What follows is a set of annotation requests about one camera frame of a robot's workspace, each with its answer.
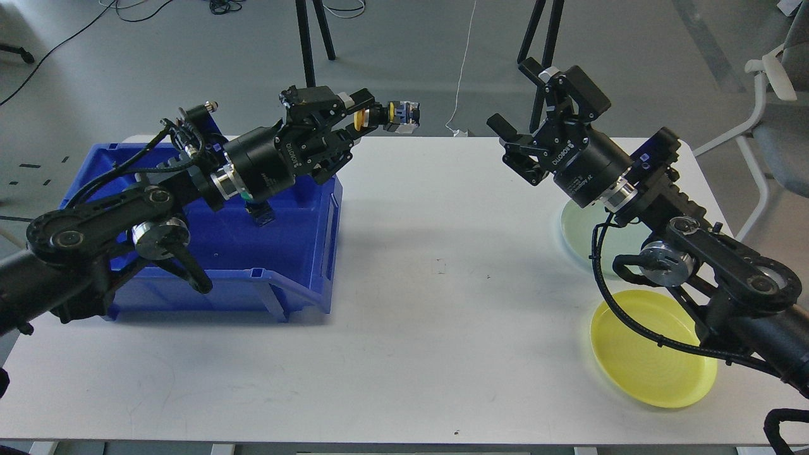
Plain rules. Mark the yellow plate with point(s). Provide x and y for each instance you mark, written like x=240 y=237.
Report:
x=660 y=377

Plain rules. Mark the light green plate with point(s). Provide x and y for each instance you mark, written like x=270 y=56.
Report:
x=577 y=225

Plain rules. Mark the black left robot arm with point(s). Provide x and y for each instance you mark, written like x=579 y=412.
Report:
x=77 y=257

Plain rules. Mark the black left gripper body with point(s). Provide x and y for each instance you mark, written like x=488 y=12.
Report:
x=266 y=162

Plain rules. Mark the white grey office chair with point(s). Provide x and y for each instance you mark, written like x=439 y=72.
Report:
x=778 y=121

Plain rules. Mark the blue plastic storage bin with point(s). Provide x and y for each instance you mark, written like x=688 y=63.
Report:
x=279 y=268

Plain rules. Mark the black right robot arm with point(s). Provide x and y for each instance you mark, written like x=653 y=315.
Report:
x=744 y=304

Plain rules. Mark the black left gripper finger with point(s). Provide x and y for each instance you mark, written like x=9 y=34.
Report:
x=322 y=154
x=319 y=107

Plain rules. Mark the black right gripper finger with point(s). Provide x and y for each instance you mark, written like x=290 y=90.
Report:
x=566 y=97
x=530 y=156

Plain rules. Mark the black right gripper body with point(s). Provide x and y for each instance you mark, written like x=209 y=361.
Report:
x=585 y=162

